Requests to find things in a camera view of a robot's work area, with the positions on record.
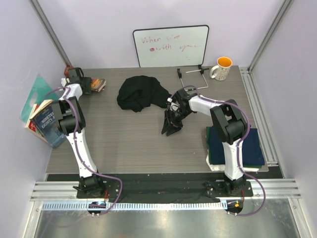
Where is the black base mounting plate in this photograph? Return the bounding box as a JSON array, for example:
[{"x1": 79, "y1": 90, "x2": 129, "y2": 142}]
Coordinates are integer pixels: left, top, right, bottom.
[{"x1": 76, "y1": 173, "x2": 253, "y2": 204}]

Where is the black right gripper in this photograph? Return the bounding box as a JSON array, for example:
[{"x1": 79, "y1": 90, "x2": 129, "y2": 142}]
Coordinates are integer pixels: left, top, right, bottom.
[{"x1": 162, "y1": 107, "x2": 191, "y2": 136}]

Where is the black wire book stand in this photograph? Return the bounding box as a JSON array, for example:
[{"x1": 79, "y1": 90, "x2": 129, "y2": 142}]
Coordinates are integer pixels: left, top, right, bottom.
[{"x1": 177, "y1": 64, "x2": 210, "y2": 91}]

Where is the orange brown cover book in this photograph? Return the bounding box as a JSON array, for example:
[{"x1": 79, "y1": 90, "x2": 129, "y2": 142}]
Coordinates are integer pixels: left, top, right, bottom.
[{"x1": 91, "y1": 78, "x2": 106, "y2": 92}]

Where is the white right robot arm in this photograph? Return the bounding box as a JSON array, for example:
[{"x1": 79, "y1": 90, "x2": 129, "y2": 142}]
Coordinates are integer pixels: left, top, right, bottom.
[{"x1": 161, "y1": 89, "x2": 250, "y2": 196}]

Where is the blue cover book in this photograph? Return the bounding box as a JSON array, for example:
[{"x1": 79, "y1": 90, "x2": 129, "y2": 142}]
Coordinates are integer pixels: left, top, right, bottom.
[{"x1": 31, "y1": 99, "x2": 66, "y2": 148}]

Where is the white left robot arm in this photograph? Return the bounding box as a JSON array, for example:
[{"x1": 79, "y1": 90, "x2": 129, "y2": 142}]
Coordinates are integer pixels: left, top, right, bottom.
[{"x1": 52, "y1": 66, "x2": 106, "y2": 198}]

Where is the small whiteboard with red writing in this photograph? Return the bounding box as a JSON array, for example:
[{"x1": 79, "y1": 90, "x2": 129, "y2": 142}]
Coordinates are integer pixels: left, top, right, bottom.
[{"x1": 133, "y1": 25, "x2": 210, "y2": 67}]

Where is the white mug orange inside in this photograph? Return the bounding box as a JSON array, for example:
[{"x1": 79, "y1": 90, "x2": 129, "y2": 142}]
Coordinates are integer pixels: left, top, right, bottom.
[{"x1": 210, "y1": 57, "x2": 232, "y2": 81}]

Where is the white folded t shirt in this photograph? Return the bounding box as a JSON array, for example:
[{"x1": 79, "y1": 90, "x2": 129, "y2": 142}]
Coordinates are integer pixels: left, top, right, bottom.
[{"x1": 205, "y1": 126, "x2": 267, "y2": 172}]

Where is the teal plastic cutting board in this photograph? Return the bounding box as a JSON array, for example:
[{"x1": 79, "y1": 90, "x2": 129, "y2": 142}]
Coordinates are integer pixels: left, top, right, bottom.
[{"x1": 20, "y1": 75, "x2": 59, "y2": 122}]

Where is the red white cover book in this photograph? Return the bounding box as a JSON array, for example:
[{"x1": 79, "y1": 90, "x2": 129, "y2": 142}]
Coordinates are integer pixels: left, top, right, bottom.
[{"x1": 24, "y1": 104, "x2": 48, "y2": 143}]

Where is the black t shirt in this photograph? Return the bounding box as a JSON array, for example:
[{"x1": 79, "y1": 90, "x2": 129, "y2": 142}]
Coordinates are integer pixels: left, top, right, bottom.
[{"x1": 116, "y1": 75, "x2": 171, "y2": 113}]

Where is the red brown die block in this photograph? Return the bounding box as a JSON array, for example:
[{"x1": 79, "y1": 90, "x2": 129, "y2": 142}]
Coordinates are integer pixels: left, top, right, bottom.
[{"x1": 64, "y1": 66, "x2": 73, "y2": 78}]

